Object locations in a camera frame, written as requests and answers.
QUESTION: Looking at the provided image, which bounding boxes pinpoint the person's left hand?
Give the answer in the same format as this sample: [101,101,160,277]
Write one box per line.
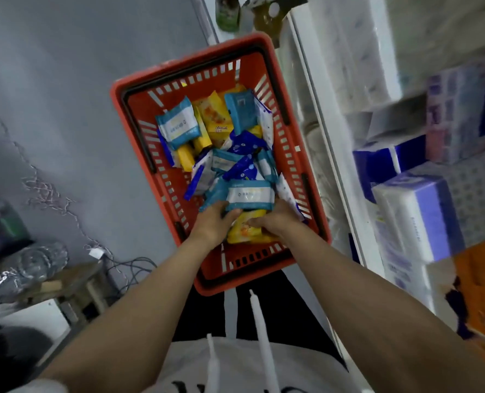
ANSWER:
[189,200,243,249]

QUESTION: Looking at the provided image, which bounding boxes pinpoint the person's right hand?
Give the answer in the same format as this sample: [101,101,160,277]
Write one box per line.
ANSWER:
[247,197,305,239]

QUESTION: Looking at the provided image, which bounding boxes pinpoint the pile of wipe packets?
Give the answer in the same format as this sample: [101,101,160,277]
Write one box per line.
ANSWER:
[155,84,307,225]

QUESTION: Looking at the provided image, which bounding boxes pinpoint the red plastic shopping basket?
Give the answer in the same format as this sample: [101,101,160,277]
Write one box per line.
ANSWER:
[110,31,332,297]

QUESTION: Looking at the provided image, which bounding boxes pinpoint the person's left forearm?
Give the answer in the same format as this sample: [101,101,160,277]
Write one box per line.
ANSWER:
[33,237,223,393]

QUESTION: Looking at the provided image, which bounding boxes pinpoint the person's right forearm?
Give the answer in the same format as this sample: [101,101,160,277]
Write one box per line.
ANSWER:
[283,221,485,393]

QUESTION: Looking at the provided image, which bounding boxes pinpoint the black trousers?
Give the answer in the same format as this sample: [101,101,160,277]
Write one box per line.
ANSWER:
[172,270,348,369]

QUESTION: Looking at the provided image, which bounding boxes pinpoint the purple and white tissue pack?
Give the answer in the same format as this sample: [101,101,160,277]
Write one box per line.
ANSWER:
[372,172,466,265]

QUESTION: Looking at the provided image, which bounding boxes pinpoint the wooden pallet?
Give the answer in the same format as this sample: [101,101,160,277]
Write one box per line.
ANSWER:
[21,260,112,324]

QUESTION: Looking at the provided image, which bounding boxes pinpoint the white shirt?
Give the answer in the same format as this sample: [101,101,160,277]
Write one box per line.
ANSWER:
[9,334,364,393]

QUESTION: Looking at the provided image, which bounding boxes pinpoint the large white paper roll pack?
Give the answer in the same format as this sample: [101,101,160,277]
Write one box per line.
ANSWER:
[307,0,403,115]

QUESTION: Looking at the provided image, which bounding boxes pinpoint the row of yellow oil bottles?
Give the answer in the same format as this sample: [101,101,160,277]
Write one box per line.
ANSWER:
[252,0,286,49]

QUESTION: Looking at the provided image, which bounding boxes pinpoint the pink tissue pack blue label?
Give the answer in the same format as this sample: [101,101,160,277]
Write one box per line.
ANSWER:
[425,57,485,165]

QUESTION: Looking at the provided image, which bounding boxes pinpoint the white flat box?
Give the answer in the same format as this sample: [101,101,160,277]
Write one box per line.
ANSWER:
[0,298,71,365]

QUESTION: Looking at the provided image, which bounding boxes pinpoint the white purple dotted tissue pack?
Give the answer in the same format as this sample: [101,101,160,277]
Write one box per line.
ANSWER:
[410,147,485,247]

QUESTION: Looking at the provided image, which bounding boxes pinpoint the orange white paper roll pack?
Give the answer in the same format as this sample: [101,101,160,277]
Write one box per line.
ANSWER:
[367,202,485,361]

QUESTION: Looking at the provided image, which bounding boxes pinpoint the heap of assorted goods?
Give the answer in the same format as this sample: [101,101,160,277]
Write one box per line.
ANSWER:
[0,171,69,324]

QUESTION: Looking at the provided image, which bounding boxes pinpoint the black floor cable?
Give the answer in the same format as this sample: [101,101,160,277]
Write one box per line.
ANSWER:
[103,257,158,297]

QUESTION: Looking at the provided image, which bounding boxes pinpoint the white drawstring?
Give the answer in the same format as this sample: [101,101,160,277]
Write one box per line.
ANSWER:
[248,289,281,393]
[206,333,222,393]

